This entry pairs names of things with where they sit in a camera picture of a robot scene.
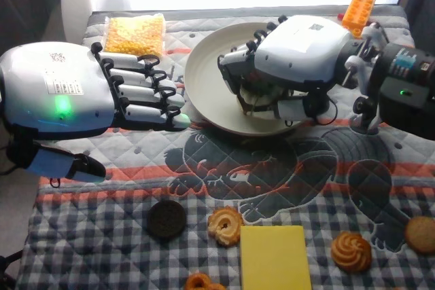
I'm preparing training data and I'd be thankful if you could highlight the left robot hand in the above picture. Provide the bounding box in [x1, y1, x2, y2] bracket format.
[0, 41, 192, 184]

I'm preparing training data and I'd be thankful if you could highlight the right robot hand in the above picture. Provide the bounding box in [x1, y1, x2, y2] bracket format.
[217, 14, 354, 128]

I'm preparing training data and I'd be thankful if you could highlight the cream round plate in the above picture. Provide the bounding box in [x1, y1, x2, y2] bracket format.
[185, 21, 327, 138]

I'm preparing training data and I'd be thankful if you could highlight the orange and green brick block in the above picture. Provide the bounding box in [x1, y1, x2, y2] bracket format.
[338, 0, 377, 39]

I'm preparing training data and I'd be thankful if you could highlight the grey quilt with bear print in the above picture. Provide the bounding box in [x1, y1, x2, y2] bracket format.
[16, 6, 435, 290]

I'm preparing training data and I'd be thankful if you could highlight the dark chocolate sandwich cookie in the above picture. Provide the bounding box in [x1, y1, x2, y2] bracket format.
[145, 200, 188, 240]

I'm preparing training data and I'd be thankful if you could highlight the butter swirl cookie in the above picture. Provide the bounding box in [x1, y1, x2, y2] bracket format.
[184, 272, 227, 290]
[207, 205, 244, 247]
[331, 231, 372, 273]

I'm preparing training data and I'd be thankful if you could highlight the yellow foam cube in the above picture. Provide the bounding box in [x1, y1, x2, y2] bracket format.
[240, 225, 313, 290]

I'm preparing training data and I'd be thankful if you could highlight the round tan biscuit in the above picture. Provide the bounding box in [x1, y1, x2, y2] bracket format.
[404, 215, 435, 255]

